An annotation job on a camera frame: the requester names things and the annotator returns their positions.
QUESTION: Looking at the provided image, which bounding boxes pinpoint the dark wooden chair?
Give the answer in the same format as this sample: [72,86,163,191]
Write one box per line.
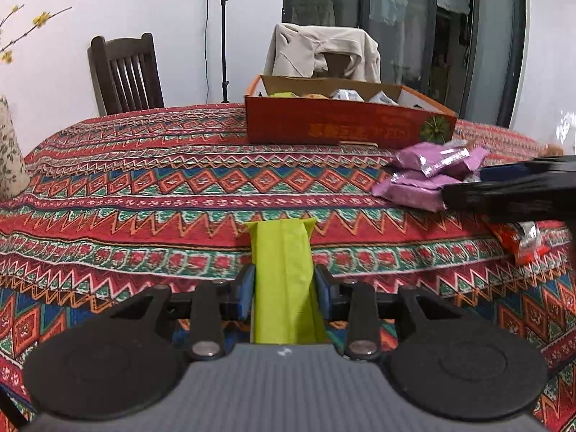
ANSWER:
[87,33,165,117]

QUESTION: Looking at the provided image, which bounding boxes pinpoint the black wall cable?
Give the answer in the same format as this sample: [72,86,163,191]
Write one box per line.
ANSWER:
[203,0,210,102]

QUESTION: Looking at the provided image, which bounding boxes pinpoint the red cardboard box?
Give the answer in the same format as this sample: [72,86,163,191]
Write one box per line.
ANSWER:
[244,74,459,149]

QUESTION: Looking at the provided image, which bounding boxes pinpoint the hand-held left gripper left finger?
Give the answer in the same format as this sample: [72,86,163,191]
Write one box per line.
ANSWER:
[105,263,256,361]

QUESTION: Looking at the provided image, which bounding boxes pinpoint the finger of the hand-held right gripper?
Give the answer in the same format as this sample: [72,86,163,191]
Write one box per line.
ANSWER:
[479,155,576,181]
[442,175,576,235]

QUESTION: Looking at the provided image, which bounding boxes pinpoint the long green snack packet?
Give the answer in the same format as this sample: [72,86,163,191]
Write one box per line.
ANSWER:
[244,217,328,345]

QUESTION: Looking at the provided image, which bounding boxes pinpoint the red patterned tablecloth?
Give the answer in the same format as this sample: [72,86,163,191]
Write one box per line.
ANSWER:
[0,103,576,432]

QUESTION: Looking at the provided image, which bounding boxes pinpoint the glass sliding door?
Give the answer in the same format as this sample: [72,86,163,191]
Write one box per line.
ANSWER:
[283,0,527,127]

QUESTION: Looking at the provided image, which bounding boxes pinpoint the yellow flower branches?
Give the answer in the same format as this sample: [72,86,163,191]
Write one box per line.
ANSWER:
[0,5,73,64]

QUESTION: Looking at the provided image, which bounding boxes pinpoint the floral patterned vase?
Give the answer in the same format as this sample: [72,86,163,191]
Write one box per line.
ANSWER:
[0,95,30,201]

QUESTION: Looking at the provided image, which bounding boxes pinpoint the beige jacket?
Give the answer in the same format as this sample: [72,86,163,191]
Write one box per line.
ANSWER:
[263,22,381,84]

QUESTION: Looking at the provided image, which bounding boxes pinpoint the wooden chair under jacket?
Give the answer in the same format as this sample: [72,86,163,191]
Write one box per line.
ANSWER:
[315,51,357,80]

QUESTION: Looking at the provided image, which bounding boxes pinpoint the clear plastic bag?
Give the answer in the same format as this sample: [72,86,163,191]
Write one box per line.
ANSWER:
[555,108,576,154]

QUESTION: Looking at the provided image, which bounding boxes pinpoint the red and silver snack packet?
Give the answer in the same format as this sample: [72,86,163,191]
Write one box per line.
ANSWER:
[483,218,552,266]

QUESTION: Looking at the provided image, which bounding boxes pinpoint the black tripod stand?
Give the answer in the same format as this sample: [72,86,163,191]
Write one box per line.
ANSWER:
[219,0,231,103]

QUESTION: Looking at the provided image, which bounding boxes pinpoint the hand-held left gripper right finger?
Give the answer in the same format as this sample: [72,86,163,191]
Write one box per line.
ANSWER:
[314,265,473,361]

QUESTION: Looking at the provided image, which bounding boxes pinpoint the pink snack packet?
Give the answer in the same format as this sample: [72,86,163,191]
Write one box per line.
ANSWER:
[396,141,489,178]
[387,168,464,190]
[373,180,447,212]

